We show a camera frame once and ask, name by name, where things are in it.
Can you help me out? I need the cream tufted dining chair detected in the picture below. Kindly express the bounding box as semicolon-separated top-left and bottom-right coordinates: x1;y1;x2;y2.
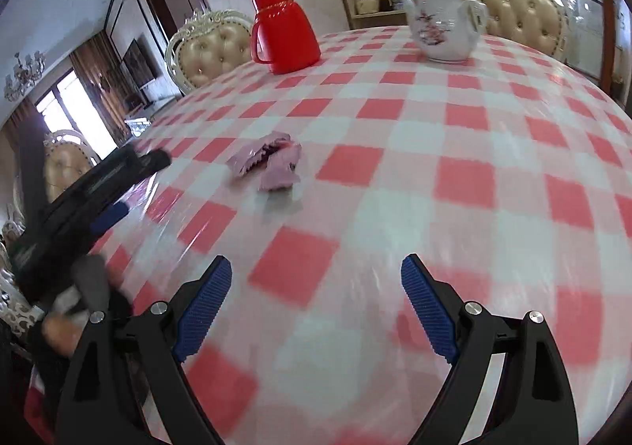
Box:
165;9;255;95
43;129;100;204
469;0;571;63

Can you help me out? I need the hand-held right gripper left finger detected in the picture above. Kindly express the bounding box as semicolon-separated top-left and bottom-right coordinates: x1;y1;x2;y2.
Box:
54;255;234;445

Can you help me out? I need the crystal chandelier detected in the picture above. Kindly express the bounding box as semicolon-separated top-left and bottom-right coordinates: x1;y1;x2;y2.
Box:
4;51;46;101

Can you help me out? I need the purple snack packet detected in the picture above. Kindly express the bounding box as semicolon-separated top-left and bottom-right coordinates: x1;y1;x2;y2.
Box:
259;141;303;192
227;131;292;176

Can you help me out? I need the person's left hand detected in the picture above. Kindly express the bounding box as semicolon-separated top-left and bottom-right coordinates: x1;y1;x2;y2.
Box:
43;299;87;356

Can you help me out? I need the glass panel door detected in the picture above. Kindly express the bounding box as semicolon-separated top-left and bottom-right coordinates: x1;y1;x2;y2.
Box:
508;0;623;81

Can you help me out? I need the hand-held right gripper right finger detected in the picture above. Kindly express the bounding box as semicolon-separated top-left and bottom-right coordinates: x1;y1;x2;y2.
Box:
400;253;579;445

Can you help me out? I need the wall television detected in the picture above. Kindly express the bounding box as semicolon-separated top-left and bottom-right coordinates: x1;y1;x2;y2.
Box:
122;37;160;81

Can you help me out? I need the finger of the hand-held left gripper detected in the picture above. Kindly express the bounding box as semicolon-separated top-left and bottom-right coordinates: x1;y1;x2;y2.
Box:
89;202;132;235
111;145;173;182

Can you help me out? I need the red thermos jug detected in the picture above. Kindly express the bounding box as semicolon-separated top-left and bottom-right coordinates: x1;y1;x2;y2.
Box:
249;0;322;75

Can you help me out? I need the brown curtain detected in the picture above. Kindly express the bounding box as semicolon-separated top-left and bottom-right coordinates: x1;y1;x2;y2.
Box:
69;30;129;145

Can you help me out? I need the white floral teapot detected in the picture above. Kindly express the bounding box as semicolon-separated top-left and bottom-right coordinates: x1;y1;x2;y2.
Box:
397;0;489;65

